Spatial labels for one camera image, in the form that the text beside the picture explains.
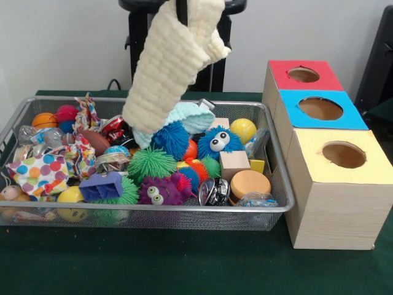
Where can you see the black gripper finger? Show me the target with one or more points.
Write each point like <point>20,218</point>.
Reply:
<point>182,11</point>

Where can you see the cream waffle cloth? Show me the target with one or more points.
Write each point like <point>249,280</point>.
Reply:
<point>169,61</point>

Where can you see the red black packet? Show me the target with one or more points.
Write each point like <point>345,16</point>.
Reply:
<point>113,126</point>

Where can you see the clear blue plastic packet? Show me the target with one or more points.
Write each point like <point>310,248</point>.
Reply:
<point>258,142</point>

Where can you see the clear mesh bin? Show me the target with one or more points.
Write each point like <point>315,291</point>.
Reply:
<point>273,184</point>

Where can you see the wooden box with three holes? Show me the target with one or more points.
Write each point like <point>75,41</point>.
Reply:
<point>334,203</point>

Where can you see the mint green knit cloth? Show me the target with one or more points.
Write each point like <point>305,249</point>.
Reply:
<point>193,117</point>

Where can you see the blue fuzzy ball with eyes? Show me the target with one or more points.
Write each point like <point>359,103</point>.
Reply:
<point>220,142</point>

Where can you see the blue globe ball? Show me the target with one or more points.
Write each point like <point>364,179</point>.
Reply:
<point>116,150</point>

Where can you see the pink spiky ball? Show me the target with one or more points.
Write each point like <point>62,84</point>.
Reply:
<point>66,113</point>

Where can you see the small green spiky ball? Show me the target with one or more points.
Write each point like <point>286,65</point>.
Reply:
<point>150,163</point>

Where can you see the brown toy football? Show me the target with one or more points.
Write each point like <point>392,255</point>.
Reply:
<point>95,141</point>

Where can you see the wooden cube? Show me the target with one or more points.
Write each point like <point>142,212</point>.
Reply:
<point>234,165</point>

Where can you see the silver can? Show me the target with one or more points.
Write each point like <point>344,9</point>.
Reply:
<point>112,163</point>

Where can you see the yellow block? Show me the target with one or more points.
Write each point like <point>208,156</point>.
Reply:
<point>257,166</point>

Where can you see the small orange basketball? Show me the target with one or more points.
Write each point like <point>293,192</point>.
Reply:
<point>44,120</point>

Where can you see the purple spiky ball with eyes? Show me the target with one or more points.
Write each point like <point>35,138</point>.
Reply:
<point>161,190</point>

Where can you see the round wooden disc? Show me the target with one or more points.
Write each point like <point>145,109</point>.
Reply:
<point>249,184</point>

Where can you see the large green spiky ball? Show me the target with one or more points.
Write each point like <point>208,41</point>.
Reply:
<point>130,193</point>

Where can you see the purple plastic block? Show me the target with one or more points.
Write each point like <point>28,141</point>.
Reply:
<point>101,186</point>

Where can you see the clear crumpled plastic packet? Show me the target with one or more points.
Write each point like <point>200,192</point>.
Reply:
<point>256,200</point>

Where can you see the black chair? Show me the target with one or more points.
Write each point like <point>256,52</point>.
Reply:
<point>377,67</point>

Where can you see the polka dot cloth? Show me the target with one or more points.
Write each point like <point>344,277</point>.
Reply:
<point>43,172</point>

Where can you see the yellow smiley ball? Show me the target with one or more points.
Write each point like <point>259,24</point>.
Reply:
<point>72,203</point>

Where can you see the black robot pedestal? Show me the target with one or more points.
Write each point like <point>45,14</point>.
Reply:
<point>138,37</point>

